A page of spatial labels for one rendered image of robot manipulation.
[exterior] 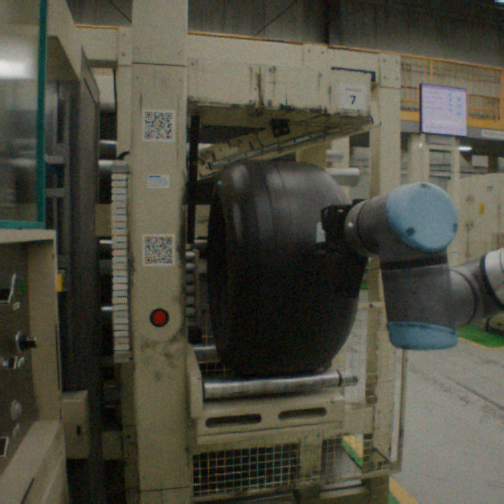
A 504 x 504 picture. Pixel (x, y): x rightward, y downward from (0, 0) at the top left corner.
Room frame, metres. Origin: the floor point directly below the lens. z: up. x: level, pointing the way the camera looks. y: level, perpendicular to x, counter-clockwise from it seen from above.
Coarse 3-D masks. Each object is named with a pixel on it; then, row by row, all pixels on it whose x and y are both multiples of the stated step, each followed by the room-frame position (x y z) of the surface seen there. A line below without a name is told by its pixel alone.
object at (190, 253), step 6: (186, 252) 1.43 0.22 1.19; (192, 252) 1.43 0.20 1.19; (198, 252) 1.42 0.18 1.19; (186, 258) 1.42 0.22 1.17; (192, 258) 1.43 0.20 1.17; (198, 258) 1.42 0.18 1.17; (186, 264) 1.42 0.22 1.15; (192, 264) 1.42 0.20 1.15; (198, 264) 1.42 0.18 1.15; (186, 270) 1.42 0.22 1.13; (192, 270) 1.42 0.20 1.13; (198, 270) 1.42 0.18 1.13; (186, 276) 1.42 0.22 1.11; (192, 276) 1.43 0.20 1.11; (198, 276) 1.42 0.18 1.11; (186, 282) 1.55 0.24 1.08; (192, 282) 1.55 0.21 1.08; (198, 282) 1.42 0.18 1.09; (186, 288) 1.41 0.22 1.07; (192, 288) 1.42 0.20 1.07; (198, 288) 1.42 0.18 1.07; (186, 294) 1.55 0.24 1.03; (192, 294) 1.55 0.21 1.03; (198, 294) 1.42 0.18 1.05; (186, 300) 1.42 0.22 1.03; (192, 300) 1.42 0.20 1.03; (198, 300) 1.42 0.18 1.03; (192, 306) 1.55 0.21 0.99; (198, 306) 1.42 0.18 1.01; (192, 312) 1.41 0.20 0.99; (198, 312) 1.41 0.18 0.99; (192, 318) 1.43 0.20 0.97; (198, 318) 1.42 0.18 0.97; (192, 324) 1.43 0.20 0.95; (198, 324) 1.42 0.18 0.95
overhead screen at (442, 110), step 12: (420, 84) 4.63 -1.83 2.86; (420, 96) 4.64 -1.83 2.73; (432, 96) 4.65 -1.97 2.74; (444, 96) 4.68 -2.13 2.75; (456, 96) 4.72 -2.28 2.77; (420, 108) 4.64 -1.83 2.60; (432, 108) 4.65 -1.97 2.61; (444, 108) 4.68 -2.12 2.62; (456, 108) 4.72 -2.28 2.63; (420, 120) 4.64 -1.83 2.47; (432, 120) 4.65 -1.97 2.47; (444, 120) 4.68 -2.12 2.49; (456, 120) 4.71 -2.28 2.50; (420, 132) 4.64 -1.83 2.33; (432, 132) 4.65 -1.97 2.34; (444, 132) 4.68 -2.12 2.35; (456, 132) 4.71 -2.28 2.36
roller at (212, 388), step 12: (300, 372) 1.02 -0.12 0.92; (312, 372) 1.03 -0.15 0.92; (324, 372) 1.03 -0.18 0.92; (336, 372) 1.03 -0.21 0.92; (204, 384) 0.96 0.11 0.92; (216, 384) 0.96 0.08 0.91; (228, 384) 0.97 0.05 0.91; (240, 384) 0.97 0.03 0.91; (252, 384) 0.98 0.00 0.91; (264, 384) 0.98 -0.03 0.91; (276, 384) 0.99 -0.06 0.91; (288, 384) 0.99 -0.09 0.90; (300, 384) 1.00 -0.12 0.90; (312, 384) 1.01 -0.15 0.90; (324, 384) 1.01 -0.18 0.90; (336, 384) 1.02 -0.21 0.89; (204, 396) 0.96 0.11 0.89; (216, 396) 0.96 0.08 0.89; (228, 396) 0.97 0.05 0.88
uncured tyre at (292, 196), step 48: (240, 192) 0.95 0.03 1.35; (288, 192) 0.94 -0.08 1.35; (336, 192) 0.98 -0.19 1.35; (240, 240) 0.89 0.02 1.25; (288, 240) 0.88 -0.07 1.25; (240, 288) 0.88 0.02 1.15; (288, 288) 0.87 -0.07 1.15; (240, 336) 0.91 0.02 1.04; (288, 336) 0.90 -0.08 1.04; (336, 336) 0.93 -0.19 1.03
